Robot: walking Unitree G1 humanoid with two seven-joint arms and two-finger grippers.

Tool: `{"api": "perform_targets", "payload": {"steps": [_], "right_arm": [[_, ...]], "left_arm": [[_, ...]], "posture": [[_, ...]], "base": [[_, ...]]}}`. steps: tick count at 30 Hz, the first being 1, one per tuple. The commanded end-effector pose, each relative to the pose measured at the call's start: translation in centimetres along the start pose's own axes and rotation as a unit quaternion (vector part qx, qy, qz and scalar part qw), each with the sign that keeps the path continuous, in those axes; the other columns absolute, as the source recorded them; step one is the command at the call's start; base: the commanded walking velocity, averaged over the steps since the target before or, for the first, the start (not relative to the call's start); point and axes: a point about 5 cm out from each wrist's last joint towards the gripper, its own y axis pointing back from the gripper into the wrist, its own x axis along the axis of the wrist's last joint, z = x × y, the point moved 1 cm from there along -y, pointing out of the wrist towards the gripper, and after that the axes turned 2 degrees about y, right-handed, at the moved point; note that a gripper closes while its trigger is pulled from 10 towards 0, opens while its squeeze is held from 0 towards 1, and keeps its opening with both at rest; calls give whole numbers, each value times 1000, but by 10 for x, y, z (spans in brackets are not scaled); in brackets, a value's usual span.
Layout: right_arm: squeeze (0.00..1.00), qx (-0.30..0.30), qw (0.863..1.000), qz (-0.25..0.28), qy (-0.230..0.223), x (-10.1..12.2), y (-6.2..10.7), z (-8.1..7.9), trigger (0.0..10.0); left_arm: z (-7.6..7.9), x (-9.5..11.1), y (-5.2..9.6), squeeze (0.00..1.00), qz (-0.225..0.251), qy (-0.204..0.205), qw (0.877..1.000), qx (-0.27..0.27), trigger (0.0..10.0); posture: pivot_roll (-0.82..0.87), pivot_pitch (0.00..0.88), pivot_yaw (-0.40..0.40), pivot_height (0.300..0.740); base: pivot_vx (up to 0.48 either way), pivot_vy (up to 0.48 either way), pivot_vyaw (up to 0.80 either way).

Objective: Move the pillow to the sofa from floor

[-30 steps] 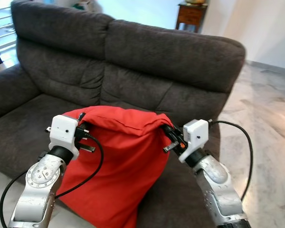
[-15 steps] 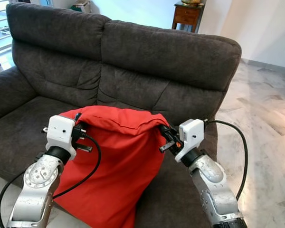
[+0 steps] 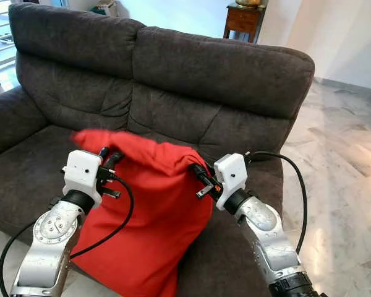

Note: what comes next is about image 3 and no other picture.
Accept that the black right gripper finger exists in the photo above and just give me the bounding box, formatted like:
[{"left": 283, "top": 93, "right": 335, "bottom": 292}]
[{"left": 190, "top": 162, "right": 213, "bottom": 186}]

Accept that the red pillow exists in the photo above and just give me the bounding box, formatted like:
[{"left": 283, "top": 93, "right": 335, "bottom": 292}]
[{"left": 69, "top": 128, "right": 215, "bottom": 297}]

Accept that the dark grey two-seat sofa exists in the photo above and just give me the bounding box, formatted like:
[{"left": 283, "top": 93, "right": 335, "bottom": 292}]
[{"left": 0, "top": 2, "right": 317, "bottom": 297}]

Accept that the brown wooden side table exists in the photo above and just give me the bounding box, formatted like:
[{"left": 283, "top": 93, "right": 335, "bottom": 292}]
[{"left": 223, "top": 2, "right": 267, "bottom": 45}]

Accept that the gold bowl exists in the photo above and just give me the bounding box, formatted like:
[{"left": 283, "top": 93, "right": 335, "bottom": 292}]
[{"left": 234, "top": 0, "right": 264, "bottom": 9}]

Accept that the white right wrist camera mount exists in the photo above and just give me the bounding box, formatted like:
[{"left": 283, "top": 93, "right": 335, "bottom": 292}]
[{"left": 213, "top": 153, "right": 249, "bottom": 210}]

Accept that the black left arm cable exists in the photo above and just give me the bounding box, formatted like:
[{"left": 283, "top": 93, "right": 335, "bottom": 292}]
[{"left": 0, "top": 175, "right": 135, "bottom": 297}]

